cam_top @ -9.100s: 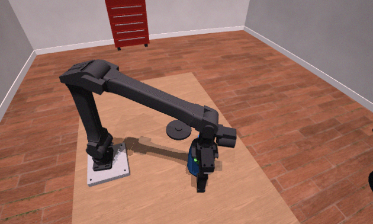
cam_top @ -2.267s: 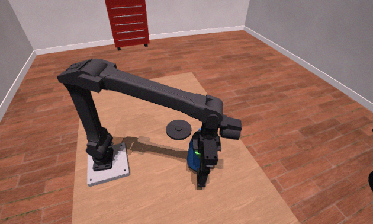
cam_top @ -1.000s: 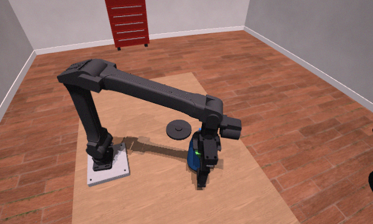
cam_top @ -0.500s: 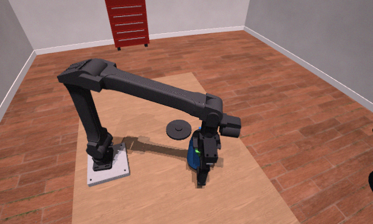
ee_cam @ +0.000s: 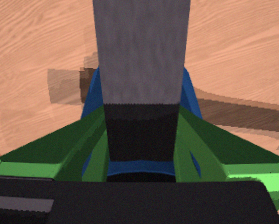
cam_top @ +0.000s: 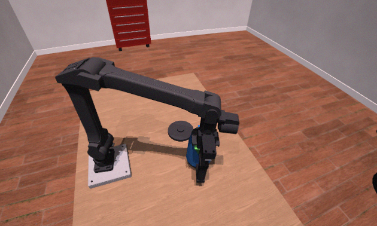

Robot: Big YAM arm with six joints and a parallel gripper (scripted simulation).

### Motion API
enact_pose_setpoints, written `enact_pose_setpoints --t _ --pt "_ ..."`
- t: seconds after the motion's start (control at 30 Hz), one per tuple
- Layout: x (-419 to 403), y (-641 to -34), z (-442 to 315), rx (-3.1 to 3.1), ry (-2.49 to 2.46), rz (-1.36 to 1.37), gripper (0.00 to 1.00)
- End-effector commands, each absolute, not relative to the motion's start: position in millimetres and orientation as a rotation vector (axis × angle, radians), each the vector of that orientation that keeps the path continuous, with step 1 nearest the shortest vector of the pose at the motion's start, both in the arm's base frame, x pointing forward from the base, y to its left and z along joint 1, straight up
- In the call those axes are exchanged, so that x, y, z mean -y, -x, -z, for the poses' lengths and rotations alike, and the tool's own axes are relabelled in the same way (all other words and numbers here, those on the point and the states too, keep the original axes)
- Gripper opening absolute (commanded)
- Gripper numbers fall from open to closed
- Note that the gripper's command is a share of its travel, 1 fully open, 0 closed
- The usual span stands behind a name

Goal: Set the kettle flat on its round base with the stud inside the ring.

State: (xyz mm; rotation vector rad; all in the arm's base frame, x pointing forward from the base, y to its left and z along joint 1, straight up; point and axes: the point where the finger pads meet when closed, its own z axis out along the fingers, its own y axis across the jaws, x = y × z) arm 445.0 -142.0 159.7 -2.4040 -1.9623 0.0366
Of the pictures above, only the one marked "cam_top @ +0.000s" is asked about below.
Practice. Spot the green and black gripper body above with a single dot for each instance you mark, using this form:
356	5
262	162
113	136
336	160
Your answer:
194	139

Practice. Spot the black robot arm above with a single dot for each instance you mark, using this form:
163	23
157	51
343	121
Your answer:
96	73

